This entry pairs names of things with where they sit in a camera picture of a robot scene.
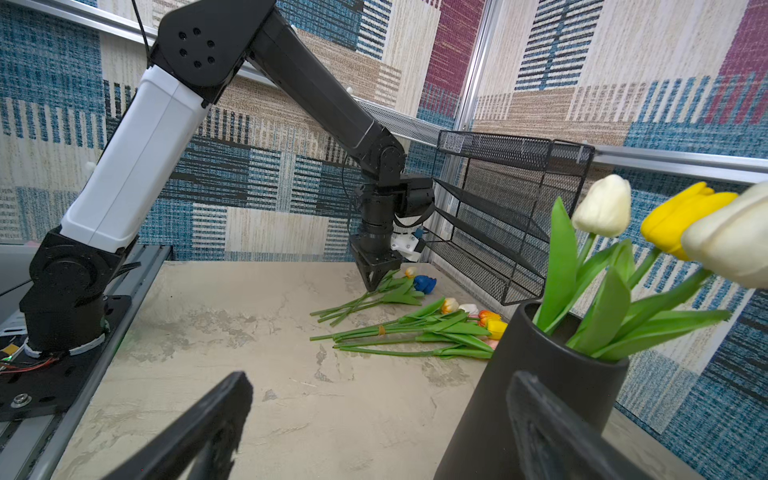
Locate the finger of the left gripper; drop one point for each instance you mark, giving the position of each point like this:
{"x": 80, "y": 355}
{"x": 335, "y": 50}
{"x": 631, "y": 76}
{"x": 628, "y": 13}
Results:
{"x": 372, "y": 275}

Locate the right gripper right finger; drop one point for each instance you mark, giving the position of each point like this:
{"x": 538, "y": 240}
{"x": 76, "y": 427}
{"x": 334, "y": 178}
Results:
{"x": 553, "y": 442}

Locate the black cylindrical vase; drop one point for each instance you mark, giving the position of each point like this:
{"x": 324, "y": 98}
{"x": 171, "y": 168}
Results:
{"x": 483, "y": 444}

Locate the bundled tulip bunch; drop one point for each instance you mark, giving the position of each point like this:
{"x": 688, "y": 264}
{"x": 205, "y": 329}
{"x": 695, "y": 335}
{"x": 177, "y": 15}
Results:
{"x": 442, "y": 329}

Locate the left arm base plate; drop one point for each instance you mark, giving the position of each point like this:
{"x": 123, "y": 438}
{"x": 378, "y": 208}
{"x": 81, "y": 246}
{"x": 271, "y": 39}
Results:
{"x": 54, "y": 388}

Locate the yellow tulip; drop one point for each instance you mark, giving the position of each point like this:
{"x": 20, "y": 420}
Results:
{"x": 664, "y": 228}

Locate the aluminium mounting rail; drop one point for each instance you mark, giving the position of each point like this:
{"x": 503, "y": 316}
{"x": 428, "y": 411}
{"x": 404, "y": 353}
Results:
{"x": 31, "y": 448}

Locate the black wire mesh shelf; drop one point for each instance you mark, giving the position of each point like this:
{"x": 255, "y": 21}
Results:
{"x": 495, "y": 228}

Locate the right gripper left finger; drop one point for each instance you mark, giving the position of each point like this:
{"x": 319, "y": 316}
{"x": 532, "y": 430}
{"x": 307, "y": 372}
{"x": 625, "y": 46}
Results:
{"x": 201, "y": 442}

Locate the blue tulip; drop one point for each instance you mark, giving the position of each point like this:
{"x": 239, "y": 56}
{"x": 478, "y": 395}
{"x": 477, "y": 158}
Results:
{"x": 410, "y": 292}

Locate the cream tulip on table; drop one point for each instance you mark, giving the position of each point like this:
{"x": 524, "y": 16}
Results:
{"x": 391, "y": 280}

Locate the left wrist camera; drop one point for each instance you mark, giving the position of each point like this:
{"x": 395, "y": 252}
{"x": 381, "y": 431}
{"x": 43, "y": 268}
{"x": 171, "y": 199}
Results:
{"x": 407, "y": 244}

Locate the cream white tulip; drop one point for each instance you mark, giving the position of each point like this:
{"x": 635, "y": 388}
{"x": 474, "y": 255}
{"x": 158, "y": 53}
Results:
{"x": 731, "y": 243}

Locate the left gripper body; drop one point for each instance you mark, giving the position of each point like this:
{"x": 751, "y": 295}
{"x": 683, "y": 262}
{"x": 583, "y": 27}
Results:
{"x": 372, "y": 252}

